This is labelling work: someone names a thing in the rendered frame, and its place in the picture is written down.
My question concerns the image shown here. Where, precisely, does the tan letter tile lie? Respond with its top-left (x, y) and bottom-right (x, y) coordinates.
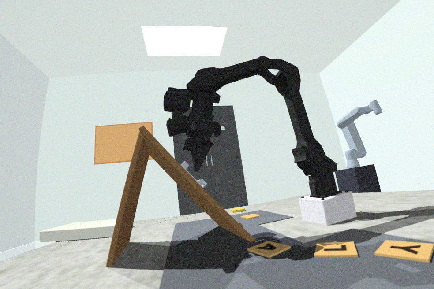
top-left (314, 242), bottom-right (358, 258)
top-left (241, 214), bottom-right (261, 219)
top-left (375, 240), bottom-right (434, 263)
top-left (247, 241), bottom-right (291, 258)

